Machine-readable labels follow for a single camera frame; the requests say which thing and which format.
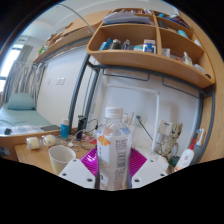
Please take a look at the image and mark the wooden wardrobe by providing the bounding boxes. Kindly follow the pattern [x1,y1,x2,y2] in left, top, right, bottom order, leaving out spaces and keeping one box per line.
[181,13,224,164]

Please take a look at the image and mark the tall black device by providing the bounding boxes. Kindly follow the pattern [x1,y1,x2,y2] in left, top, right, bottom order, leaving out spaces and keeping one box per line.
[75,114,88,141]

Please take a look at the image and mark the tree creature figurine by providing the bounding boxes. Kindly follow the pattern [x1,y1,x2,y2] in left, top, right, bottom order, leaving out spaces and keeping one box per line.
[156,122,184,161]

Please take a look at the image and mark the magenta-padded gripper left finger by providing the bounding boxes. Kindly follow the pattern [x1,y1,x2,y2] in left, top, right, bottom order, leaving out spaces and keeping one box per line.
[57,146,101,190]

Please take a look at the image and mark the teal pillow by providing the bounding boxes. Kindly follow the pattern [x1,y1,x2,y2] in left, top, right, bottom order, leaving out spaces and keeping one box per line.
[7,92,36,111]

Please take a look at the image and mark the grey metal bunk frame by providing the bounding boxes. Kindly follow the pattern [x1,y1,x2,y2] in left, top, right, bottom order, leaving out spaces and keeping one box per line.
[67,49,216,158]

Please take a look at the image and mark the small blue white-capped bottle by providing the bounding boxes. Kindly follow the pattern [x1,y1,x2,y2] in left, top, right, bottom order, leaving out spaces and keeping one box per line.
[60,117,70,140]

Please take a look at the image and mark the clear plastic water bottle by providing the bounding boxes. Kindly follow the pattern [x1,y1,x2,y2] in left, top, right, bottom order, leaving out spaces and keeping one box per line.
[95,106,134,191]

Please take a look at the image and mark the wooden shelf unit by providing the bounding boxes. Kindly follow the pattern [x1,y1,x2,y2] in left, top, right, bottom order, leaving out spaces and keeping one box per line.
[86,7,216,89]

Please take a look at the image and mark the bed with teal sheet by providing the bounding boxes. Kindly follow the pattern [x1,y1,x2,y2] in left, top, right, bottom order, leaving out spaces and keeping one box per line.
[0,106,53,136]

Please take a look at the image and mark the white red-pump lotion bottle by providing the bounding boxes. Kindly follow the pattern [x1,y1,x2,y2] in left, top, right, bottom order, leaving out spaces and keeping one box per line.
[174,138,197,173]

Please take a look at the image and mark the grey striped curtain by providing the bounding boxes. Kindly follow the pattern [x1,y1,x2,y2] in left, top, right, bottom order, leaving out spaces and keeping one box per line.
[1,43,44,104]

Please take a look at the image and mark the blue spray bottle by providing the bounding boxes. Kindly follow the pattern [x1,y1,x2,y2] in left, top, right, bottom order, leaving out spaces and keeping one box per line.
[191,128,205,158]

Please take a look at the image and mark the wooden bunk rail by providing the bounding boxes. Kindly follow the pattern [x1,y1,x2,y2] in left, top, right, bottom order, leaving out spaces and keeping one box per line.
[32,9,113,65]

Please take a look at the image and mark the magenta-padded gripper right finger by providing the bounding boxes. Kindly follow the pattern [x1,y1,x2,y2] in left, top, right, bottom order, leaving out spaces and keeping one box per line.
[128,147,169,190]

